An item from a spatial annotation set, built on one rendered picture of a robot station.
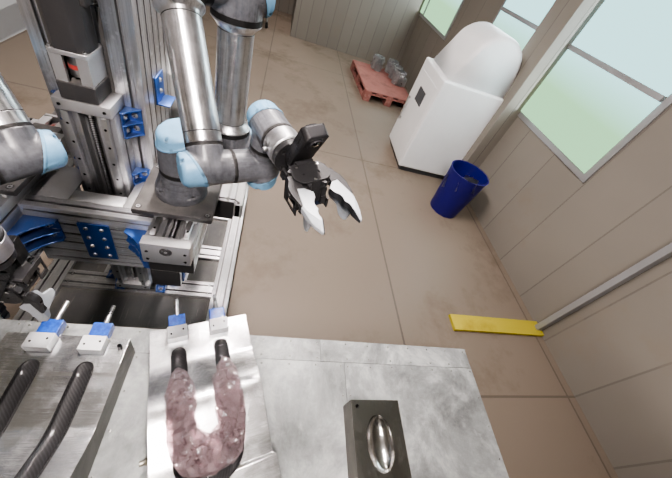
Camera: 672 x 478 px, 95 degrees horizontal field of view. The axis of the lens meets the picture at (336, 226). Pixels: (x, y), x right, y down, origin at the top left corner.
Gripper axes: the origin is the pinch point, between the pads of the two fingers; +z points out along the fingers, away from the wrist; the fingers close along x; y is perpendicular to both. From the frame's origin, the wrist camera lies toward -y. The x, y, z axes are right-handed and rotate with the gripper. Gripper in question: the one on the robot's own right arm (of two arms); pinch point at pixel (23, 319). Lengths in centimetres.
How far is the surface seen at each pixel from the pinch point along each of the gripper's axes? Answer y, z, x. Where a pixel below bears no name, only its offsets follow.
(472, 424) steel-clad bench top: -16, 21, -122
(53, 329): 2.6, 10.5, -1.1
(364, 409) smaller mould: -13, 14, -82
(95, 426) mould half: -17.3, 12.6, -17.6
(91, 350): -2.4, 9.5, -11.4
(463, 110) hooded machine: 249, 17, -224
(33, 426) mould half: -17.2, 12.6, -6.4
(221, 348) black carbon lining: 2.3, 16.0, -40.4
